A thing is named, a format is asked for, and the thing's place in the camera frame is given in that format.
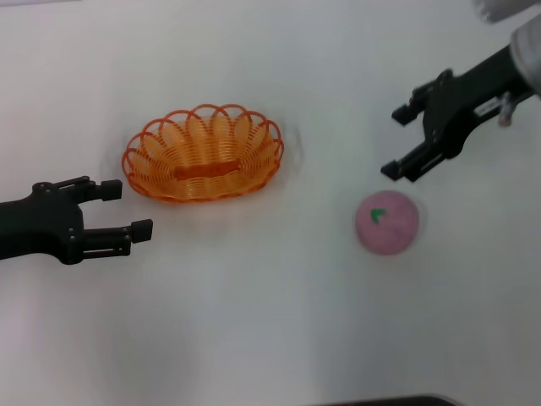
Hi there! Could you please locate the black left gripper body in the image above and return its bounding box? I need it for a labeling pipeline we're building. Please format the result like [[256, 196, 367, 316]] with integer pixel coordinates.
[[0, 181, 85, 266]]

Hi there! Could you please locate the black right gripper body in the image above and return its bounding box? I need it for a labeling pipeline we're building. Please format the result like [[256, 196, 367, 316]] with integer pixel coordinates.
[[422, 44, 533, 160]]

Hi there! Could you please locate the pink peach with green leaf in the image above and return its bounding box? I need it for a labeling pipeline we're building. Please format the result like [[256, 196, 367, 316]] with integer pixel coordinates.
[[352, 189, 421, 256]]

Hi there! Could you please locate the orange plastic wire basket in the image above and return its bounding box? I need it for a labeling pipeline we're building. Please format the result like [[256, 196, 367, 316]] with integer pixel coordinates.
[[121, 102, 285, 205]]

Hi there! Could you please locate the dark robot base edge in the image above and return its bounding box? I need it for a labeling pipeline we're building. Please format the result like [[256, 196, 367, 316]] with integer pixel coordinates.
[[320, 394, 462, 406]]

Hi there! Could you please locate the grey wrist cable connector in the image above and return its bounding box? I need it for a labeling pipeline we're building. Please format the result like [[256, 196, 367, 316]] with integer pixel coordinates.
[[498, 92, 515, 127]]

